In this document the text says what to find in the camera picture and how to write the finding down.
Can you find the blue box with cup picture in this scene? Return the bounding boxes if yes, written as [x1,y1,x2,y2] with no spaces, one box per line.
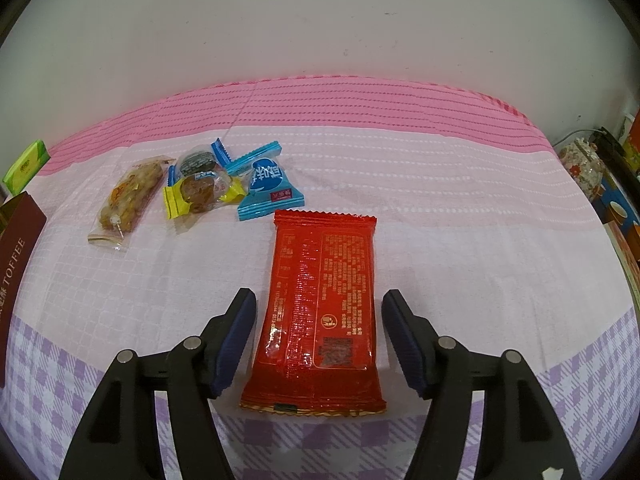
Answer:
[592,172,640,261]

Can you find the red snack packet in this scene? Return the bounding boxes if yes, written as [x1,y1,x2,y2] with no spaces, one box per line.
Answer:
[240,210,387,418]

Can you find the grey cable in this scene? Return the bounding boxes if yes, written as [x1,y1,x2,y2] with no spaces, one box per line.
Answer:
[552,127,601,148]

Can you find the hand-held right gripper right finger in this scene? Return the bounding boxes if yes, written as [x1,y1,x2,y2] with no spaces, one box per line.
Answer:
[381,289,583,480]

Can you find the orange box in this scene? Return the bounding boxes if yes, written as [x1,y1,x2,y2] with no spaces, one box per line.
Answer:
[622,110,640,171]

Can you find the maroon and gold tin box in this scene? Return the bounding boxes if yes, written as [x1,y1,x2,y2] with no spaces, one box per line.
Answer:
[0,192,48,388]

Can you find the blue candy packet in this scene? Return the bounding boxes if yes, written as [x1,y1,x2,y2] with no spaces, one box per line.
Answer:
[225,142,306,222]

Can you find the yellow-wrapped brown candy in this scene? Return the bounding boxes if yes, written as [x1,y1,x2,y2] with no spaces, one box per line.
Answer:
[164,170,248,221]

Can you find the floral ceramic jar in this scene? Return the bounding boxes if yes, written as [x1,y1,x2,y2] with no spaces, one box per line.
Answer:
[559,137,604,202]

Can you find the clear nut pastry packet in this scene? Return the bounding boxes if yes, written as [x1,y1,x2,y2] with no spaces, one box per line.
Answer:
[87,156,176,252]

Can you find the green tissue pack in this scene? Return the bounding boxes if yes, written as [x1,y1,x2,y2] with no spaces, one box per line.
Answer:
[2,140,51,196]

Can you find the pink and purple checked cloth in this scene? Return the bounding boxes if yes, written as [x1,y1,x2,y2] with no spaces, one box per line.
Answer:
[0,75,640,480]

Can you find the dark candy in blue wrapper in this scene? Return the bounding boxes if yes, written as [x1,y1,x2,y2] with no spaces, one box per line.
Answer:
[170,139,231,181]

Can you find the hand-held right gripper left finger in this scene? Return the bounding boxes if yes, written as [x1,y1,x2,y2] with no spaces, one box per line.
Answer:
[59,287,257,480]

